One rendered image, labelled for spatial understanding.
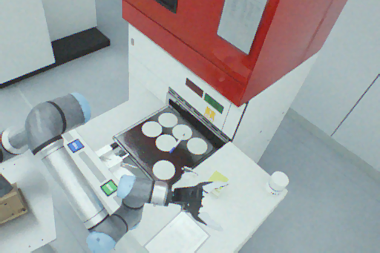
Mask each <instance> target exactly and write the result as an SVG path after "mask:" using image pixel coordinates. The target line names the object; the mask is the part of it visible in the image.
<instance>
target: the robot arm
mask: <svg viewBox="0 0 380 253"><path fill-rule="evenodd" d="M90 118H91V108H90V104H89V102H88V101H87V99H86V98H85V97H84V96H83V95H82V94H80V93H68V94H66V95H64V96H61V97H59V98H55V99H52V100H49V101H47V102H41V103H39V104H38V105H37V106H35V107H33V108H32V109H31V110H30V112H29V114H28V115H27V119H26V121H25V123H24V124H21V125H20V126H11V127H9V128H6V129H5V130H4V131H1V132H0V163H3V162H5V161H6V160H9V159H11V158H13V157H16V156H18V155H20V154H22V153H24V152H25V151H27V150H28V149H30V150H31V152H32V154H33V155H34V156H35V157H37V158H39V159H41V160H42V162H43V163H44V164H45V166H46V168H47V170H48V171H49V172H50V175H51V176H52V177H53V178H54V181H55V182H56V184H57V185H58V186H59V188H60V190H62V192H63V194H64V195H65V197H66V198H67V199H68V202H69V203H70V204H71V205H72V207H73V209H74V211H75V212H76V214H77V215H78V216H79V218H80V220H81V221H82V223H83V224H84V225H85V227H86V229H87V230H88V231H89V232H90V234H89V235H88V238H87V240H86V243H87V244H88V248H89V249H90V250H91V251H92V252H93V253H108V252H109V251H110V250H111V249H112V248H113V247H115V245H116V243H117V242H119V240H120V239H122V237H123V235H125V234H126V233H127V232H128V231H131V230H132V229H136V228H137V227H138V225H139V224H140V221H141V219H142V216H143V207H144V205H145V203H147V204H153V206H154V207H156V206H167V207H168V204H169V203H172V204H176V205H179V206H181V207H180V211H183V212H186V213H190V215H191V217H192V218H193V219H194V220H196V221H197V222H199V223H202V224H204V225H205V226H208V227H209V228H211V229H213V230H218V231H223V230H222V227H221V226H219V225H218V224H216V222H215V221H213V220H212V219H211V218H209V215H208V214H207V213H206V212H201V213H200V207H201V208H202V207H203V205H202V200H203V198H205V196H203V191H204V192H205V193H207V194H209V193H210V192H212V191H213V189H217V188H219V187H224V186H226V185H228V183H225V182H221V181H206V182H201V183H198V184H197V185H194V186H188V187H181V188H175V189H174V190H173V191H172V185H167V183H164V182H161V181H157V180H156V181H155V180H147V179H145V178H142V177H137V176H135V175H134V176H132V175H127V174H123V175H122V176H121V178H120V179H119V185H118V188H117V196H118V197H120V198H121V199H122V202H121V206H120V207H119V208H118V209H117V210H116V211H114V212H113V214H112V215H109V214H108V211H107V210H106V209H105V207H104V205H103V204H102V203H101V202H100V200H99V198H98V196H97V195H96V194H95V193H94V190H93V189H92V188H91V186H90V185H89V183H88V181H87V180H86V179H85V176H84V175H83V174H82V172H81V171H80V169H79V167H78V166H77V165H76V163H75V162H74V161H73V159H72V157H71V155H70V154H69V153H68V152H67V149H66V148H65V147H64V145H63V142H64V139H63V138H62V134H66V133H67V132H69V131H70V130H74V129H75V128H78V127H79V126H80V125H85V123H86V122H88V121H90ZM12 189H13V187H12V185H11V183H10V182H9V181H8V180H7V179H6V178H5V177H4V175H2V174H1V172H0V197H3V196H4V195H6V194H8V193H9V192H10V191H12Z"/></svg>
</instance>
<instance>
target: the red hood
mask: <svg viewBox="0 0 380 253"><path fill-rule="evenodd" d="M347 1H348V0H122V18H123V19H125V20H126V21H127V22H128V23H130V24H131V25H132V26H134V27H135V28H136V29H137V30H139V31H140V32H142V34H145V35H146V36H147V37H148V38H149V39H151V41H153V42H154V43H156V44H157V45H159V46H160V47H161V48H162V49H163V50H165V51H166V52H168V53H169V54H170V55H171V56H173V57H174V58H175V59H176V60H177V61H178V62H180V63H181V64H183V65H184V66H186V67H187V68H188V69H189V70H190V71H192V72H193V73H195V75H197V76H199V77H200V78H201V79H202V80H203V81H205V82H206V83H207V84H209V85H210V86H212V87H213V88H214V89H215V90H216V91H218V92H219V93H220V94H221V95H222V96H224V97H226V98H227V99H228V100H229V101H230V102H232V103H233V104H234V105H235V106H236V107H240V106H241V105H243V104H245V102H248V101H249V100H250V99H251V98H253V97H254V96H256V95H258V94H259V93H260V92H262V91H263V90H264V89H265V88H268V87H269V86H270V85H271V84H272V83H273V82H276V81H277V80H278V79H280V78H281V77H283V76H284V75H285V74H286V73H289V72H290V71H291V70H293V69H294V68H296V67H297V66H298V65H300V64H301V63H302V62H304V61H306V60H307V59H308V58H309V57H311V56H312V55H313V54H315V53H317V52H318V51H319V50H321V49H322V46H323V45H324V43H325V41H326V39H327V38H328V35H329V34H330V32H331V30H332V28H333V27H334V24H335V23H336V22H337V19H338V17H339V16H340V14H341V12H342V10H343V8H344V6H345V4H346V3H347Z"/></svg>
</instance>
